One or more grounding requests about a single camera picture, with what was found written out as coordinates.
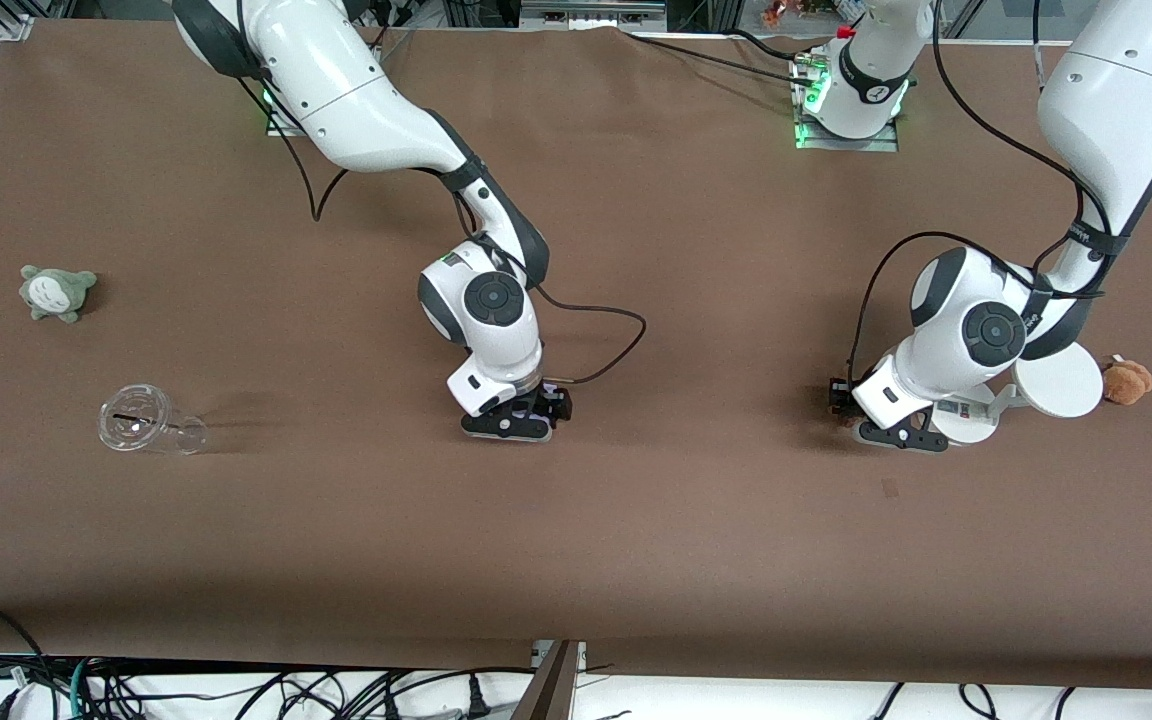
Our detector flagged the brown bear plush toy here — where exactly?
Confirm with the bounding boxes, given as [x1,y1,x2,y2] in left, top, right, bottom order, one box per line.
[1101,354,1152,407]

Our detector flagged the brown table cover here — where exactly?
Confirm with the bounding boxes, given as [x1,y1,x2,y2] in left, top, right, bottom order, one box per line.
[0,20,1152,691]

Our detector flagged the small colourful figurines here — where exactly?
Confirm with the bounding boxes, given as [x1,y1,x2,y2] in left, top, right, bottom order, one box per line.
[761,0,867,26]

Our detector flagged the clear plastic cup with lid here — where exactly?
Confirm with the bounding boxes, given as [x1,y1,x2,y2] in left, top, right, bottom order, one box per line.
[98,383,208,456]

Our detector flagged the grey totoro plush toy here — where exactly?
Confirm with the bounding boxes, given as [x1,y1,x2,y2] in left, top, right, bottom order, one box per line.
[19,264,98,324]

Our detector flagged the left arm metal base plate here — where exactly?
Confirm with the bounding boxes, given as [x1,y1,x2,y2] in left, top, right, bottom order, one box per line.
[793,50,900,153]

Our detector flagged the black plug floor cable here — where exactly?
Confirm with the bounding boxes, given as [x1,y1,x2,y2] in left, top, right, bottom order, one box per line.
[461,672,497,719]

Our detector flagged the short black base cable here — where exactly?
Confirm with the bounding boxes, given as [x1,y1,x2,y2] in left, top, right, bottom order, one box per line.
[731,28,837,63]

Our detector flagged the long black base cable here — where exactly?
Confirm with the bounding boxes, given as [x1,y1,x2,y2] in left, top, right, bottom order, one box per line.
[621,28,817,86]

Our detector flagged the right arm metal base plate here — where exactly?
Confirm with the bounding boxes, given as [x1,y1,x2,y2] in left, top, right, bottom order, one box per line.
[264,95,322,139]

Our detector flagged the grey metal rail device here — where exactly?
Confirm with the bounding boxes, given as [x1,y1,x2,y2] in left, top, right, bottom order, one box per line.
[521,0,667,31]

